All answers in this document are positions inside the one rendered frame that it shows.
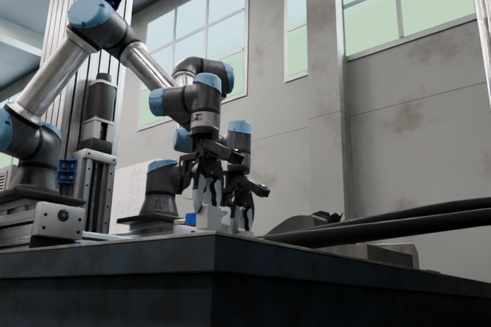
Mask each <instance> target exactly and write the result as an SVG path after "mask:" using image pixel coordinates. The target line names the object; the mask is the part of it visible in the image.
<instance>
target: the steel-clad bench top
mask: <svg viewBox="0 0 491 327"><path fill-rule="evenodd" d="M208 235H219V236H226V237H231V238H235V239H242V240H247V241H251V242H258V243H263V244H267V245H275V246H279V247H287V248H291V249H295V250H303V251H308V252H312V253H319V254H324V255H331V256H335V257H340V258H347V259H351V260H356V261H364V262H368V263H375V264H380V265H384V266H391V267H396V268H400V269H407V270H412V271H416V272H424V273H428V274H436V275H440V276H445V277H452V278H456V279H461V280H468V281H472V282H480V283H484V284H488V285H490V283H489V282H482V281H478V280H471V279H467V278H463V277H455V276H451V275H447V274H441V273H436V272H429V271H425V270H421V269H414V268H410V267H406V266H398V265H394V264H390V263H383V262H379V261H372V260H368V259H364V258H357V257H353V256H348V255H341V254H337V253H330V252H326V251H322V250H314V249H310V248H306V247H300V246H295V245H288V244H284V243H280V242H273V241H269V240H265V239H257V238H253V237H249V236H242V235H238V234H231V233H227V232H223V231H201V232H193V233H185V234H170V235H163V236H148V237H140V238H133V239H118V240H110V241H102V242H88V243H80V244H72V245H57V246H49V247H35V248H27V249H19V250H5V251H0V254H5V253H21V252H29V251H38V250H54V249H62V248H71V247H86V246H94V245H111V244H119V243H127V242H143V241H151V240H160V239H176V238H184V237H193V236H208Z"/></svg>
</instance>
